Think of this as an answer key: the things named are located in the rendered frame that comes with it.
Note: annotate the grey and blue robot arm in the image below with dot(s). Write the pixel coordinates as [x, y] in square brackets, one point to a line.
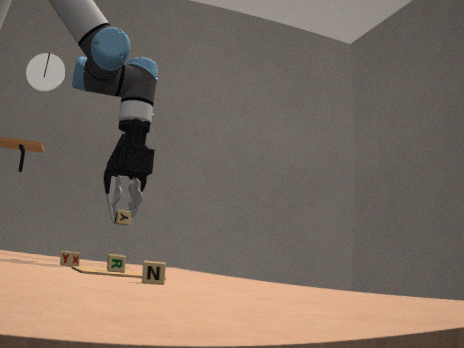
[106, 49]

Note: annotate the tan block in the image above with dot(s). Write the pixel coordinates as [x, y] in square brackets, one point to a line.
[69, 258]
[153, 272]
[123, 217]
[116, 263]

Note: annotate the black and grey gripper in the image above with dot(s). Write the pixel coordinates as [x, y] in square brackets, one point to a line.
[137, 162]

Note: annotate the tan flat mat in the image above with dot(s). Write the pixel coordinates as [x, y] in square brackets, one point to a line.
[94, 271]

